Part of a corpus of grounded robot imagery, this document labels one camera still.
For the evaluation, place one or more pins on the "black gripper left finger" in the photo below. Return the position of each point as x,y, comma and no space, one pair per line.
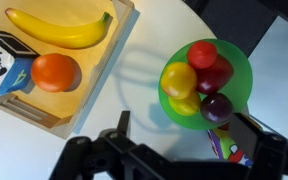
123,121

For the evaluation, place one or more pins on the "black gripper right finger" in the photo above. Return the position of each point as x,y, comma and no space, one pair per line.
247,135

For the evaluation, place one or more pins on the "dark purple plum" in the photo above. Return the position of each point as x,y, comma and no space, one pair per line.
216,107

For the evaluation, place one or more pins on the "wooden tray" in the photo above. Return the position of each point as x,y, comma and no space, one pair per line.
84,66

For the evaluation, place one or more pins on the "red green soft cube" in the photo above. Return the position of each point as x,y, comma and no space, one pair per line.
227,146

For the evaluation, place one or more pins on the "green plate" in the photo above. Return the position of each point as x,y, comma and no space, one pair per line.
240,73

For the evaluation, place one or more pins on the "yellow lemon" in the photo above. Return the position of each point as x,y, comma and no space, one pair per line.
185,106

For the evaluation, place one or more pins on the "dark red apple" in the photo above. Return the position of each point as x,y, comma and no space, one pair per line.
217,78

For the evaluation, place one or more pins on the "yellow orange round fruit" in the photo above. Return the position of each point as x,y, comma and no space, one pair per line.
178,80

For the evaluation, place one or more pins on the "red strawberry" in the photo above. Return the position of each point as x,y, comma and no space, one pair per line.
202,54

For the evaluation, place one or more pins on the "yellow banana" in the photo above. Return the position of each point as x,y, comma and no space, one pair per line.
60,35

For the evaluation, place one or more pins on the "blue black white soft cube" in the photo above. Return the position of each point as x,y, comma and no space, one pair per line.
4,66

